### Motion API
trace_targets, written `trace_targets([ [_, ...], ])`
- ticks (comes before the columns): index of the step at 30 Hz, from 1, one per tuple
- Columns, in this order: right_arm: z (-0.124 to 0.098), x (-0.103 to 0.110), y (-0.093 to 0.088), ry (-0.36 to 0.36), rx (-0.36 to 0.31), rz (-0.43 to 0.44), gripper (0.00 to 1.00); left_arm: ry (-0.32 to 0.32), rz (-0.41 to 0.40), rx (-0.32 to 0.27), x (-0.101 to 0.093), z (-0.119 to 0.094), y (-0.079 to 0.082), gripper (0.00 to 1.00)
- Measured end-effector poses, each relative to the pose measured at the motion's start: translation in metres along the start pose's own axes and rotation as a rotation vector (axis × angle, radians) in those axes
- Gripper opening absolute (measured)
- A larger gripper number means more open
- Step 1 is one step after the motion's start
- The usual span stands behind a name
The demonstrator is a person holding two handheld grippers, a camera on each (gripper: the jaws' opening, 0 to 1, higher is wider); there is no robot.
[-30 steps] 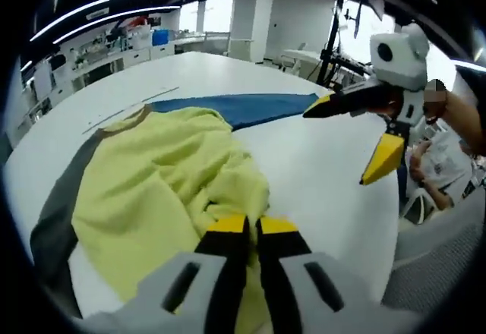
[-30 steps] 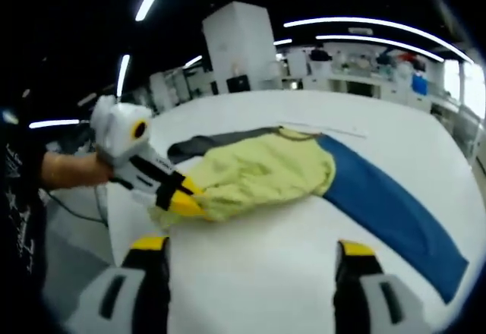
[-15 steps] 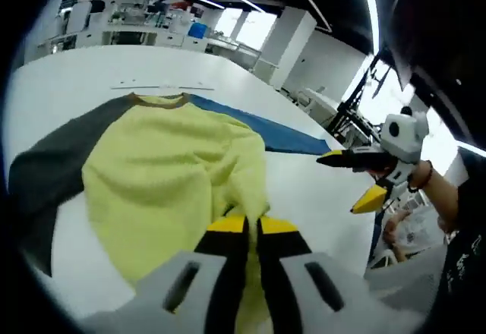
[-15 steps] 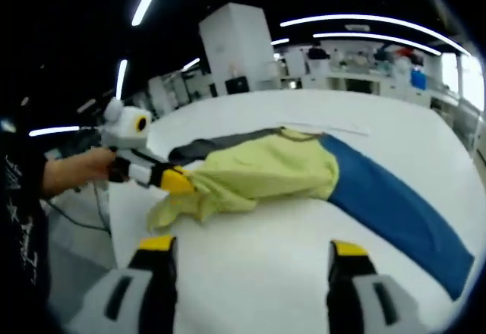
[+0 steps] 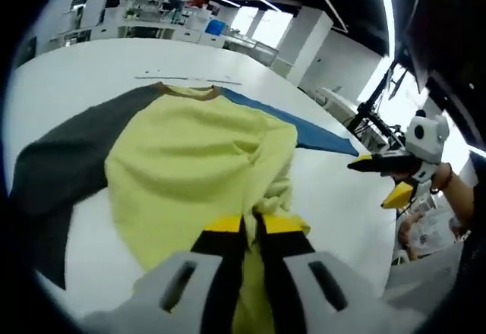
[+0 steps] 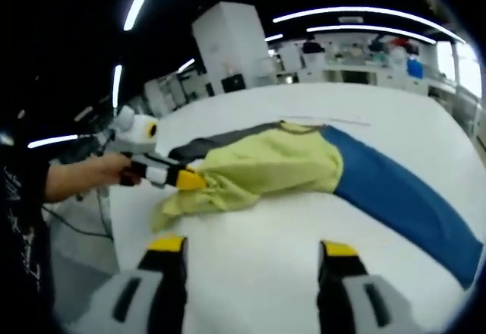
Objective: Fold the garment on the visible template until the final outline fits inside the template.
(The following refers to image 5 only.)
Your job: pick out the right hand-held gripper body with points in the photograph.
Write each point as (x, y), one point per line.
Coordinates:
(429, 140)

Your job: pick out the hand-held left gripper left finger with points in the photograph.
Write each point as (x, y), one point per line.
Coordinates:
(212, 273)

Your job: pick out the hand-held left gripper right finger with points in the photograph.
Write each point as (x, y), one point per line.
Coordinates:
(303, 281)

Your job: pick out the yellow grey blue garment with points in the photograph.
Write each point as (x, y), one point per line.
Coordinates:
(182, 159)

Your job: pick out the person's right hand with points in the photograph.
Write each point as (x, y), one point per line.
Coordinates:
(438, 176)

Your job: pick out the black metal stand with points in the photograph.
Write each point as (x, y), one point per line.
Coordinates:
(374, 110)

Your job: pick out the white rounded equipment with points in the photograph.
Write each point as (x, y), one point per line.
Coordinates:
(334, 102)

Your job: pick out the person in black shirt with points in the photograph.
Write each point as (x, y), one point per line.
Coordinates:
(474, 235)

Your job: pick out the dark monitor panel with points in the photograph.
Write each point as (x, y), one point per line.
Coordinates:
(448, 53)

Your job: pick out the white square pillar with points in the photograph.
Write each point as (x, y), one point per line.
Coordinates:
(309, 45)

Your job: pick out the blue bin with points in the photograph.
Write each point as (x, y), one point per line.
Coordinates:
(214, 27)

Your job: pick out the white lab workbench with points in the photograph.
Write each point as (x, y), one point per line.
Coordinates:
(133, 26)

